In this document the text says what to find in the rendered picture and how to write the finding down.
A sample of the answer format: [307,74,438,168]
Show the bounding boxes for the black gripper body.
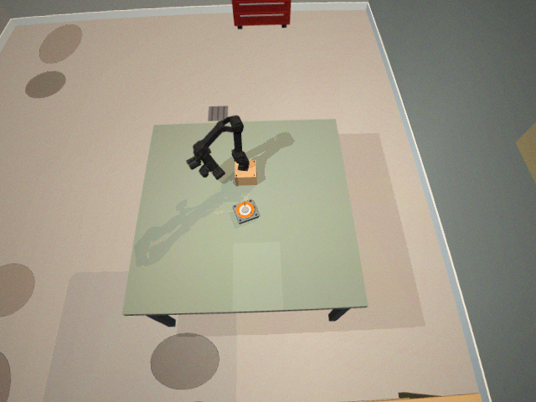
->
[205,158,225,180]

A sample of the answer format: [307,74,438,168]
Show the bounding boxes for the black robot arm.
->
[187,116,250,178]

